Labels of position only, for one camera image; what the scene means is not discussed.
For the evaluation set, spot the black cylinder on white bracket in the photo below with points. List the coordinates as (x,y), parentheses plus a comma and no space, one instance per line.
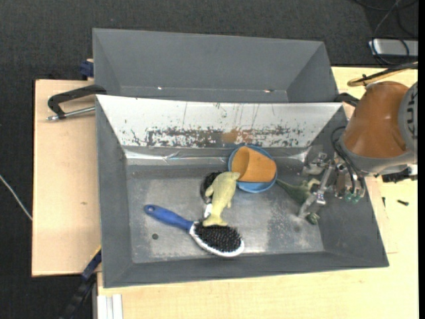
(395,177)

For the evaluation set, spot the grey metal bin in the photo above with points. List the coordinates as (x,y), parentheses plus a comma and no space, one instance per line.
(186,231)

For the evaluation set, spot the black round brush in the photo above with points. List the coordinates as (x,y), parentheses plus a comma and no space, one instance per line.
(207,183)

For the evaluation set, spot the green toy dinosaur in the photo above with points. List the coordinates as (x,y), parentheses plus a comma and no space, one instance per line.
(297,191)

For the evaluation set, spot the orange cup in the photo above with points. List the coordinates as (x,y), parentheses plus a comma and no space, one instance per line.
(257,166)

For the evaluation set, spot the pale wood flat board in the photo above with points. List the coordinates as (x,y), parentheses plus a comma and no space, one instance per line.
(63,178)

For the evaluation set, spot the yellow toy dolphin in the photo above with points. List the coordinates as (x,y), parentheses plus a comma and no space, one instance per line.
(220,191)

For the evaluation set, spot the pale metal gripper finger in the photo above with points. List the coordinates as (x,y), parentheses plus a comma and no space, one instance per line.
(310,206)
(317,165)

